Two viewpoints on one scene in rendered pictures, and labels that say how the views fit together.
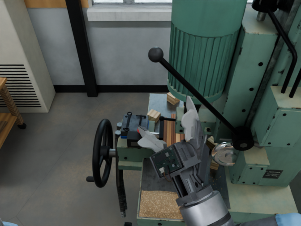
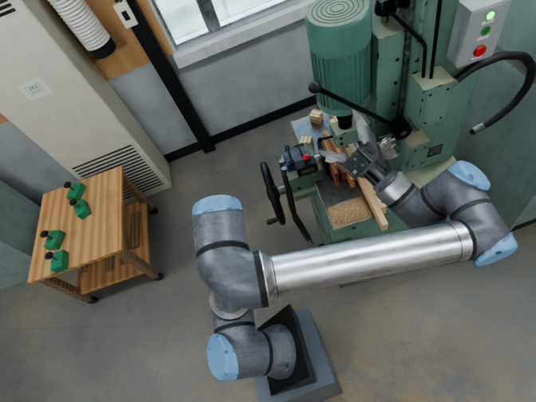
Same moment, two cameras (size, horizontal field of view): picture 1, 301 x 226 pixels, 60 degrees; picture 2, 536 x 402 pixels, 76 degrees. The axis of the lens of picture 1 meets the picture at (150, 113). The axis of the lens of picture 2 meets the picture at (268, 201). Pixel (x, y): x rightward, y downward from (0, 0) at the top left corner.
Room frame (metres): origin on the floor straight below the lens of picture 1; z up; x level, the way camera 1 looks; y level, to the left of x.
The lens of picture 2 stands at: (-0.23, 0.19, 2.01)
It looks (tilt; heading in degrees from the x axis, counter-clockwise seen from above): 54 degrees down; 3
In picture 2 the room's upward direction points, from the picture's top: 23 degrees counter-clockwise
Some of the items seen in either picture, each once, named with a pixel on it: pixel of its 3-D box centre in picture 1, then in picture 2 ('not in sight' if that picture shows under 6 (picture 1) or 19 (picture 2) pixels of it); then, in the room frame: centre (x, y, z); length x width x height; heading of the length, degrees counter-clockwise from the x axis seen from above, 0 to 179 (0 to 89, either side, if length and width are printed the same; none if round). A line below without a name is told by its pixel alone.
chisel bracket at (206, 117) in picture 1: (195, 123); (351, 132); (0.63, -0.16, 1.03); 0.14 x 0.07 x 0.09; 86
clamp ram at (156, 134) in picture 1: (153, 135); (316, 159); (0.63, -0.01, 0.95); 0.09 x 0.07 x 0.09; 176
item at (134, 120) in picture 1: (135, 129); (299, 159); (0.63, 0.05, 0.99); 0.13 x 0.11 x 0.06; 176
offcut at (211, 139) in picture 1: (212, 143); not in sight; (0.69, -0.27, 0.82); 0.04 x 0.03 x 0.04; 43
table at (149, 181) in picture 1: (158, 148); (323, 169); (0.63, -0.03, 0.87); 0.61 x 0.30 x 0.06; 176
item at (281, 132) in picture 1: (281, 118); (428, 98); (0.47, -0.35, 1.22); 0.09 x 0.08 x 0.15; 86
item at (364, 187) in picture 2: not in sight; (355, 168); (0.54, -0.13, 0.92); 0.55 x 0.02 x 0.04; 176
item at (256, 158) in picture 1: (249, 163); (412, 147); (0.46, -0.31, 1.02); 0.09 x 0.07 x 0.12; 176
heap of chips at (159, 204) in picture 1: (161, 201); (348, 209); (0.38, -0.04, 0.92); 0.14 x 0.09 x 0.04; 86
